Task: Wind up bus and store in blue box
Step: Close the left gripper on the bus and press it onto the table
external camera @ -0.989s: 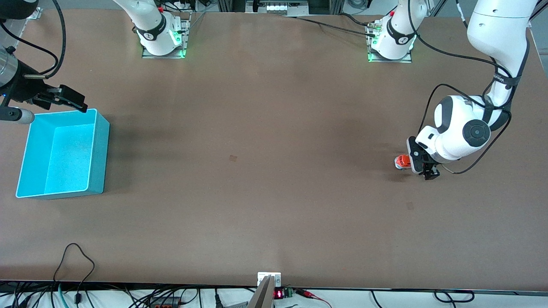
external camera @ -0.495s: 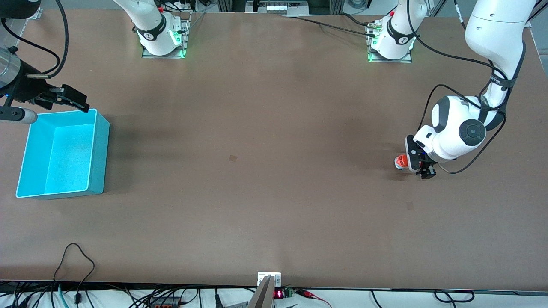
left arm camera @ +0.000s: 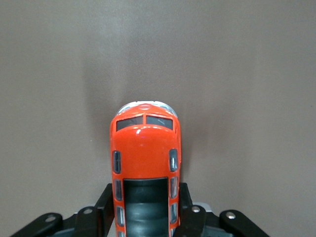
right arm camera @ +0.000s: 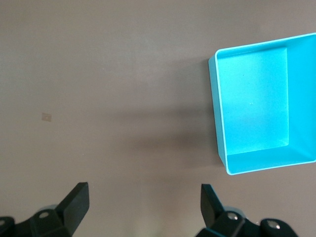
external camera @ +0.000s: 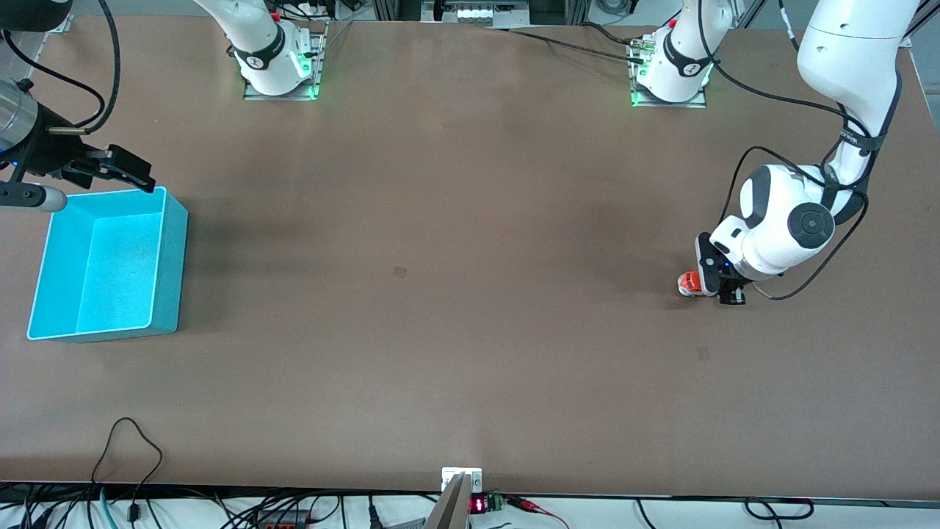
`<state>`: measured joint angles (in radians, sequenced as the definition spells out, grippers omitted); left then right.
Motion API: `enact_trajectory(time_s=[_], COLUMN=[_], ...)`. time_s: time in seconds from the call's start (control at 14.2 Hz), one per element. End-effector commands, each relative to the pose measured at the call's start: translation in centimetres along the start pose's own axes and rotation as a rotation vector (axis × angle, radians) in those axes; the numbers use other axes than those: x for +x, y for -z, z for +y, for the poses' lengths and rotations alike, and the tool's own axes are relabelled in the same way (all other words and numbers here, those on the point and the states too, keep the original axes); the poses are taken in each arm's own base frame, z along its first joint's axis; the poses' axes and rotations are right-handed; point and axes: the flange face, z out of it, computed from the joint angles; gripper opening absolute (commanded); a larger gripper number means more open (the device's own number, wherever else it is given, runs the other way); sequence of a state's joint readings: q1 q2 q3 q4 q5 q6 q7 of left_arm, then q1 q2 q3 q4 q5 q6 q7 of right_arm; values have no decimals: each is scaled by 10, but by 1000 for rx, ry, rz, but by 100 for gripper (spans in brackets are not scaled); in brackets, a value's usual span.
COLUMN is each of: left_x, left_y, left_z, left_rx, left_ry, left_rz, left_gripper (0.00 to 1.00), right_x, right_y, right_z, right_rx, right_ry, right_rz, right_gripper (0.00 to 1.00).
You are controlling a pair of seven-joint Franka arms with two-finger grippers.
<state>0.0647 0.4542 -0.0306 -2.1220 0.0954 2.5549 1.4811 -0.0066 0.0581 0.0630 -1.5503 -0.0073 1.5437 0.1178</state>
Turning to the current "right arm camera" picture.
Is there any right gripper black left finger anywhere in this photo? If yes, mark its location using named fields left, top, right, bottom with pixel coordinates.
left=0, top=182, right=90, bottom=237

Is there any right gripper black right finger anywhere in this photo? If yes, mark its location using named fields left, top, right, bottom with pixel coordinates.
left=199, top=183, right=299, bottom=237

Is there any blue plastic box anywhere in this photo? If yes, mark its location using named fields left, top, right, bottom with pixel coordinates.
left=208, top=32, right=316, bottom=176

